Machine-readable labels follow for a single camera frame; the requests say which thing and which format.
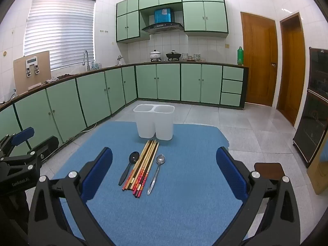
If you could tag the brown cardboard board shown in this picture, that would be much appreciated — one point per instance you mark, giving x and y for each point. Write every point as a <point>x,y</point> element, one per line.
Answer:
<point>20,76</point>

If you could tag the black spoon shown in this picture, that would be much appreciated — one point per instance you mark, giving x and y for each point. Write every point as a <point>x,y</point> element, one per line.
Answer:
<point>134,156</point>

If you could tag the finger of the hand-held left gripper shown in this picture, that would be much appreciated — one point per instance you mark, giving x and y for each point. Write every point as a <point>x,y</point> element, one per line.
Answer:
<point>48,144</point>
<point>23,134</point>

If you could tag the green upper cabinets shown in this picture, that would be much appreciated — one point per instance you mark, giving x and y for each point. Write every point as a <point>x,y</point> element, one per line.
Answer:
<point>205,15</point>

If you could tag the patterned jar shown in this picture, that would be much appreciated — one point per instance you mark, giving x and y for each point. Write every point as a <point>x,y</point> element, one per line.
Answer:
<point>197,57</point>

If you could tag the metal kettle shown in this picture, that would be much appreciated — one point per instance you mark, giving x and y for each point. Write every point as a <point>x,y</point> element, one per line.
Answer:
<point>119,61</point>

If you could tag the black glass-front cabinet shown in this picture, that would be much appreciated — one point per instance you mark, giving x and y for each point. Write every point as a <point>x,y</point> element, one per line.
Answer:
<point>310,123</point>

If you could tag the blue table mat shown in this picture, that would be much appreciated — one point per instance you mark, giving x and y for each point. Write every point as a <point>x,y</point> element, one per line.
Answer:
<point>184,210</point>

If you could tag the green bottle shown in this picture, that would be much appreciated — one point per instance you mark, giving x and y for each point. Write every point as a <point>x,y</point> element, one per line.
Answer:
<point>240,56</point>

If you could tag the white cooking pot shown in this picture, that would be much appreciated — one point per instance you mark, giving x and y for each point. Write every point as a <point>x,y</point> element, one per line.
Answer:
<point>155,55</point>

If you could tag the dark brown stool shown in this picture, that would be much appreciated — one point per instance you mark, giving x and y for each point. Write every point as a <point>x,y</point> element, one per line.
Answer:
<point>271,169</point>

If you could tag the white window blinds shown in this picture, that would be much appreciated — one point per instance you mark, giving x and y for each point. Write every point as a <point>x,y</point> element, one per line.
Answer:
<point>59,30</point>

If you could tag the blue hood chimney cover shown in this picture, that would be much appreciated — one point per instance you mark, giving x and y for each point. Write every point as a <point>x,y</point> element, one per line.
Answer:
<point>162,15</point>

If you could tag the metal kitchen faucet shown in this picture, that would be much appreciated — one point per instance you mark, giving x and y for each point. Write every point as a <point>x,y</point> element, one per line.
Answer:
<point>88,65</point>

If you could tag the bundle of chopsticks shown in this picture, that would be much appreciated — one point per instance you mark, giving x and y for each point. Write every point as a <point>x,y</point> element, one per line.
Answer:
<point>143,164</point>

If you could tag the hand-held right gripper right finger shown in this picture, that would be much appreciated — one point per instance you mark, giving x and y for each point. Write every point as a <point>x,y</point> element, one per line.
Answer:
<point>229,174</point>

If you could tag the green base cabinets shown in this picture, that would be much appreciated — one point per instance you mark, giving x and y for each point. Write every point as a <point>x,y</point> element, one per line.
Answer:
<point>166,82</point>

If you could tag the plain wooden door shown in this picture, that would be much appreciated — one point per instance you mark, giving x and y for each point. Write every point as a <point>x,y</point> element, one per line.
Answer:
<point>292,76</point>

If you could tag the white double utensil holder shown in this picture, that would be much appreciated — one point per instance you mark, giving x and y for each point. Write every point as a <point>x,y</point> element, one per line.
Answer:
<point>164,125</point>

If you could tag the white wall device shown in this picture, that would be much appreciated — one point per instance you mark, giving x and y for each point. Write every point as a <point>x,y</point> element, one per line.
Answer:
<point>32,61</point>

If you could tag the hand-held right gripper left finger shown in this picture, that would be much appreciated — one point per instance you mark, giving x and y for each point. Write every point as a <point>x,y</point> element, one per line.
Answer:
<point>98,174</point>

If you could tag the black wok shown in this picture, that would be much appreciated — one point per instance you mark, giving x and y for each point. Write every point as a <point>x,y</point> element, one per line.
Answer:
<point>173,55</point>

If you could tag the black range hood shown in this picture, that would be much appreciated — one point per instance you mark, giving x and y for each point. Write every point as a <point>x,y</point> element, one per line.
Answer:
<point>162,27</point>

